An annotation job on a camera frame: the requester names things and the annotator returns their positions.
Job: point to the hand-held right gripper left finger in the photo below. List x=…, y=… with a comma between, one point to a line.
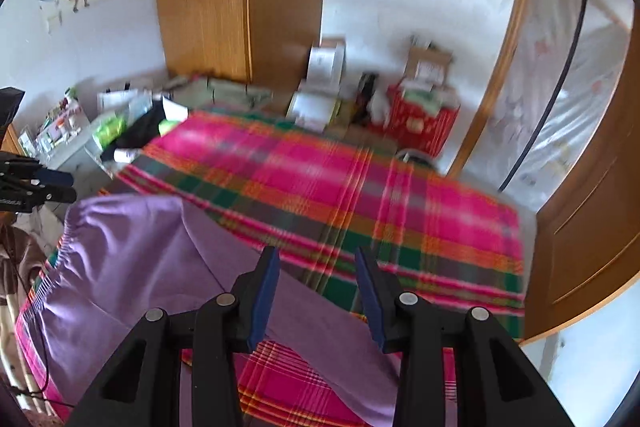
x=262, y=297

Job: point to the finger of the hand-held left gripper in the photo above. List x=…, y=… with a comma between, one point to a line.
x=55, y=196
x=55, y=178

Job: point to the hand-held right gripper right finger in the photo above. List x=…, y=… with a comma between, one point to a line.
x=370, y=302

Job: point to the purple fleece pants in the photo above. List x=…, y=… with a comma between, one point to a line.
x=130, y=267

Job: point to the white drawer cabinet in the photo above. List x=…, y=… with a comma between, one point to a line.
x=75, y=162

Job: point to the brown plush blanket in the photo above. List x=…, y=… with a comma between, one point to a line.
x=20, y=257

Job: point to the green tissue pack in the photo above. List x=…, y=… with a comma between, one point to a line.
x=107, y=132

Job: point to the black cloth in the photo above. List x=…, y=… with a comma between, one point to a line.
x=145, y=127

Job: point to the plaid bed sheet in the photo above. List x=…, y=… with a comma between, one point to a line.
x=310, y=187

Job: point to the red box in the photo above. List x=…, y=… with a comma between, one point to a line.
x=425, y=122

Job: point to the pale green folded bedding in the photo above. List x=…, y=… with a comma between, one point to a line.
x=225, y=94

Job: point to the flat white box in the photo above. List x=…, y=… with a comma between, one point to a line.
x=312, y=104

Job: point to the wooden door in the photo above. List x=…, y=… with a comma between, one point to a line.
x=585, y=247

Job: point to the brown cardboard box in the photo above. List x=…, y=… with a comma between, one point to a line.
x=430, y=62

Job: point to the transparent printed door curtain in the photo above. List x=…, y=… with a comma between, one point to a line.
x=560, y=82

